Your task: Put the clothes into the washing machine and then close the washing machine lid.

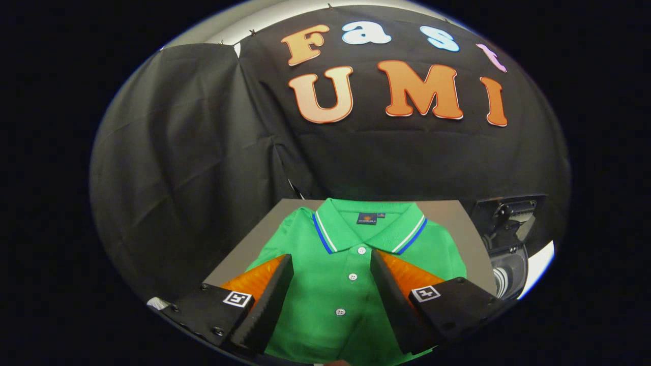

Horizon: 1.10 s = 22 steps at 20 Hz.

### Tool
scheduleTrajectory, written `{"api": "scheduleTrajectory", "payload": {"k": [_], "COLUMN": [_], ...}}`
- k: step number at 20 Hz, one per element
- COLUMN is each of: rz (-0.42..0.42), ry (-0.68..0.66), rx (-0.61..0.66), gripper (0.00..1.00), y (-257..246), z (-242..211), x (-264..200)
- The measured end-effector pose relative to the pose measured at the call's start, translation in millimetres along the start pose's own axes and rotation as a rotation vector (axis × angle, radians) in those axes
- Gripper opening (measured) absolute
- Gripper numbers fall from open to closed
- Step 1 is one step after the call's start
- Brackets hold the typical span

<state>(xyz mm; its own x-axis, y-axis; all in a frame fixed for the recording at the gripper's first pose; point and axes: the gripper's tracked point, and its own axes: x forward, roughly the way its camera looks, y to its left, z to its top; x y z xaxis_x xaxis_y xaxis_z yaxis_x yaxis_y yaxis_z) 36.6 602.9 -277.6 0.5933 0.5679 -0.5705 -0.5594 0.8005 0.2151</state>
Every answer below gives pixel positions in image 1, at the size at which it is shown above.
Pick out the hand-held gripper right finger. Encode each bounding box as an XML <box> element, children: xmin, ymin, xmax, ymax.
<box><xmin>370</xmin><ymin>249</ymin><xmax>512</xmax><ymax>355</ymax></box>

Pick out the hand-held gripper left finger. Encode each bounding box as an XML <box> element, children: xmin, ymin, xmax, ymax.
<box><xmin>162</xmin><ymin>253</ymin><xmax>294</xmax><ymax>356</ymax></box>

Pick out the green polo shirt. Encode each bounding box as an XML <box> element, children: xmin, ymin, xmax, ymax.
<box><xmin>247</xmin><ymin>197</ymin><xmax>467</xmax><ymax>366</ymax></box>

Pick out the dark glass washing machine lid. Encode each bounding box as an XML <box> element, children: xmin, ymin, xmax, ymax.
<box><xmin>470</xmin><ymin>194</ymin><xmax>548</xmax><ymax>252</ymax></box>

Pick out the grey cabinet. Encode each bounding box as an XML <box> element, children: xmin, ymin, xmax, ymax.
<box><xmin>203</xmin><ymin>198</ymin><xmax>497</xmax><ymax>296</ymax></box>

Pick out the black backdrop cloth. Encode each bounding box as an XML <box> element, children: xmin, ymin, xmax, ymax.
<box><xmin>91</xmin><ymin>5</ymin><xmax>571</xmax><ymax>300</ymax></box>

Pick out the row of black clips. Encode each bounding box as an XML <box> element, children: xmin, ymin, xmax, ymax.
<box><xmin>218</xmin><ymin>3</ymin><xmax>336</xmax><ymax>47</ymax></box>

